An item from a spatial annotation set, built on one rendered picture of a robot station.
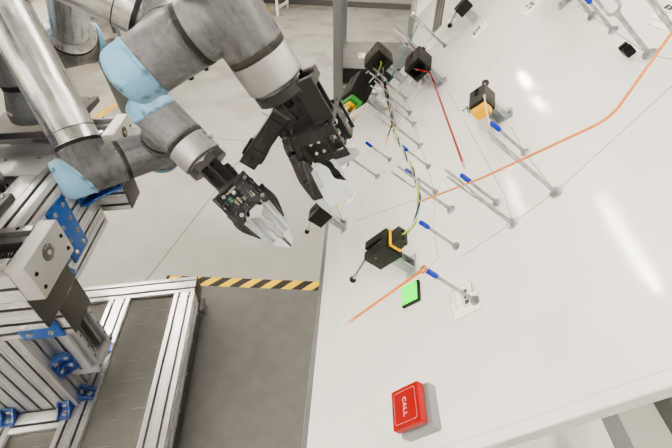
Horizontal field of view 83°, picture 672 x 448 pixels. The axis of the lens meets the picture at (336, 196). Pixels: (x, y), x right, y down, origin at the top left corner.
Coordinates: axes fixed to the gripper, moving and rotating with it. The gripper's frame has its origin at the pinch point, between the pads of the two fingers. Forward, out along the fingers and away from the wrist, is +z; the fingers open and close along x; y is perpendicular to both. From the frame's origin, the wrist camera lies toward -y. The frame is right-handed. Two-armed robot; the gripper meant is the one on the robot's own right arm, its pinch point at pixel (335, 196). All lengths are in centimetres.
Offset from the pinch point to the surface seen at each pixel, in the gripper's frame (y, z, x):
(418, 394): 7.0, 16.3, -24.2
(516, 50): 34, 8, 39
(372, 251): 0.6, 13.0, -1.5
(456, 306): 13.0, 17.1, -11.9
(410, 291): 5.0, 19.8, -6.1
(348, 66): -17, 17, 98
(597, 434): 27, 65, -15
